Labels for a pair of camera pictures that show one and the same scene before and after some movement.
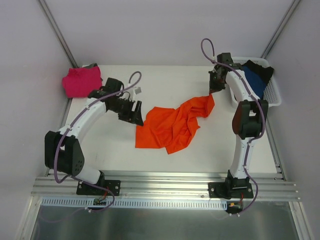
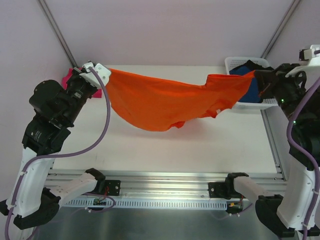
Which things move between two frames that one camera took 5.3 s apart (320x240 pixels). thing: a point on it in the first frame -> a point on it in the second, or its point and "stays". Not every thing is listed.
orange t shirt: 173,129 -> 153,104
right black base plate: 219,189 stays
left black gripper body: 132,113 -> 81,81
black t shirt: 264,73 stays
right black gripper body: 215,81 -> 265,81
